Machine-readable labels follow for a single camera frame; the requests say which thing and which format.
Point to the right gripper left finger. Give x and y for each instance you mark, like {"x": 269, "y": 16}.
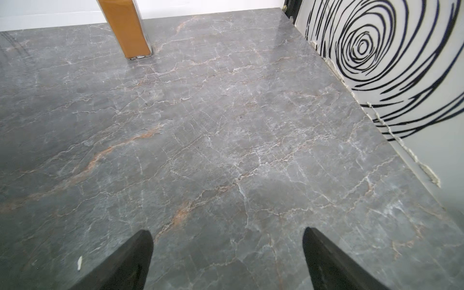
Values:
{"x": 125, "y": 269}

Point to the brown bottle black cap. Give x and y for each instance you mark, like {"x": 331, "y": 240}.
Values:
{"x": 124, "y": 19}

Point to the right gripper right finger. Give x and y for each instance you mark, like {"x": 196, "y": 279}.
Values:
{"x": 330, "y": 268}

